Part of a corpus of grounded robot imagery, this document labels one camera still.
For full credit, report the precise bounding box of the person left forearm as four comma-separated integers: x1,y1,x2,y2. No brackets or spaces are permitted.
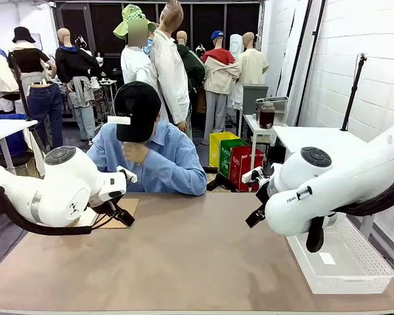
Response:
144,154,208,197

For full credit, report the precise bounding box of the metal tray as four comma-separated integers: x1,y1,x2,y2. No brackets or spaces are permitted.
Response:
255,96,289,114

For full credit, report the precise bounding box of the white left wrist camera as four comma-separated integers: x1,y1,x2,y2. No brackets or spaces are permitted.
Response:
116,165,138,184

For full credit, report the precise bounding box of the mannequin dark green hoodie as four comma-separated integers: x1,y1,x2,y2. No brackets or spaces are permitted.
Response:
175,30,206,132

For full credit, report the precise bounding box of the red recycling bag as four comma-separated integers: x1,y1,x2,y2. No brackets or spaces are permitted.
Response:
229,146,265,193

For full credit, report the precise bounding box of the person torso blue shirt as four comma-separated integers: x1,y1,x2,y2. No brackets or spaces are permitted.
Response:
87,117,208,197

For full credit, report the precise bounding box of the black wall pipe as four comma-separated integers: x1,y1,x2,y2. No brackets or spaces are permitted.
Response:
287,0,313,98
300,0,326,114

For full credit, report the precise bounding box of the mannequin cream shirt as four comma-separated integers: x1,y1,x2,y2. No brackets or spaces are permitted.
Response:
238,31,269,109

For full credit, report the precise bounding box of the green recycling bag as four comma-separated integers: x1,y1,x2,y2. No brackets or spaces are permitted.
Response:
219,138,250,180

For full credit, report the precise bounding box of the spiral notebook kraft cover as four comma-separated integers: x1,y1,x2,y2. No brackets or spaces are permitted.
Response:
74,198,141,230

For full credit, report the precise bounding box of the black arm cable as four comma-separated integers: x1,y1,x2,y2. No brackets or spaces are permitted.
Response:
305,170,394,253
0,185,125,236

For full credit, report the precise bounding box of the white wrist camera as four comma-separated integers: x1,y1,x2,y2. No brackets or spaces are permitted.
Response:
242,166,265,184
116,165,138,184

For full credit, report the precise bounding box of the grey box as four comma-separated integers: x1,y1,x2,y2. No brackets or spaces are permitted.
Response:
242,84,269,115

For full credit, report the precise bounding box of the mannequin black bucket hat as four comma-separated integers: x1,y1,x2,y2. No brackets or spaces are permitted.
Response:
7,26,58,96

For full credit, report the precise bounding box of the white desk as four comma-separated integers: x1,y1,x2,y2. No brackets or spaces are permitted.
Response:
0,118,39,175

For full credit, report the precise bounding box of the yellow recycling bag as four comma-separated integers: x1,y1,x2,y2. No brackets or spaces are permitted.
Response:
209,131,240,169

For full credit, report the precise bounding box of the glass jar dark liquid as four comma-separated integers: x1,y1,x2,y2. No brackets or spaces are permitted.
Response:
258,101,276,129

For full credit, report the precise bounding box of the black slim tripod pole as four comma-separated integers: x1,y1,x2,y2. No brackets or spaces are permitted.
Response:
340,53,368,132

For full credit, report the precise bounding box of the mannequin blue cap red jacket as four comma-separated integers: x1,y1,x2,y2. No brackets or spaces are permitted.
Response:
202,30,241,146

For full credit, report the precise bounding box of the masked person in black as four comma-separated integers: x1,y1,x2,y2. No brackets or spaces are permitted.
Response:
95,52,119,79

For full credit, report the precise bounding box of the mannequin black sweater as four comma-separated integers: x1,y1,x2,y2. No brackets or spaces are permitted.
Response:
55,28,101,142

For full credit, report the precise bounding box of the white rectangular label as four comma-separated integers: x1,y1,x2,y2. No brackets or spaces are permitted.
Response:
318,251,337,266

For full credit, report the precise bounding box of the small white table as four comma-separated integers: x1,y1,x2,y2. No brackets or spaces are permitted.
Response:
241,113,288,165

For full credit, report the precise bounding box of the large white side table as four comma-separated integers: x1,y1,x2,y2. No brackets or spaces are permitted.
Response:
272,125,370,161

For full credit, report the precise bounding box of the black baseball cap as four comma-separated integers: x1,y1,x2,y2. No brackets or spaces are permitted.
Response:
114,81,162,144

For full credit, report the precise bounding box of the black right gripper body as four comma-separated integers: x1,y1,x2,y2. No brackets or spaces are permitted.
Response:
255,178,276,211

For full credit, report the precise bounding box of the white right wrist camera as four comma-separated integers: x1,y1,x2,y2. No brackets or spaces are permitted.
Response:
242,166,265,184

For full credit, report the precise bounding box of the black floor stand base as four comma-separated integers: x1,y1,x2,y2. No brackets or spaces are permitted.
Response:
202,165,240,193

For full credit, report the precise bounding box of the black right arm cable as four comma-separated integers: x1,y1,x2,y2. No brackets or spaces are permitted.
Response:
305,170,394,253

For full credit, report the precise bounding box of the white perforated plastic basket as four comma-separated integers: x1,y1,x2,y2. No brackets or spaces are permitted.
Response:
286,215,394,295

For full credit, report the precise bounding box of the person left hand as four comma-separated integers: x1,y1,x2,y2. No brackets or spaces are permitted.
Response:
122,140,151,165

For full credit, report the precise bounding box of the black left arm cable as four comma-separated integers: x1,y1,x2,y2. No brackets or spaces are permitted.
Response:
0,185,125,236

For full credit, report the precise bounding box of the white rectangular cap tag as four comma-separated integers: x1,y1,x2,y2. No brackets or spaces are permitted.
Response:
107,115,131,126

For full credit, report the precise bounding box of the white oval panel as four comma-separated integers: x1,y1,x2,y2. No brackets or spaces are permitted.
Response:
229,33,244,60

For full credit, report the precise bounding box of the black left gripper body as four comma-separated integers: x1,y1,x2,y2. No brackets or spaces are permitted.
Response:
89,196,123,215

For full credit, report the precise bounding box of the mannequin green checked hat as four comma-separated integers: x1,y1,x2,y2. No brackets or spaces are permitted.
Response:
113,3,159,91

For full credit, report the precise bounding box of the tall mannequin white coat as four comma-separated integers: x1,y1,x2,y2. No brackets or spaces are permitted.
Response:
150,0,191,132

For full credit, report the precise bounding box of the blue jeans form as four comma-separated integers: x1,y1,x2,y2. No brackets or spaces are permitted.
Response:
28,81,64,149

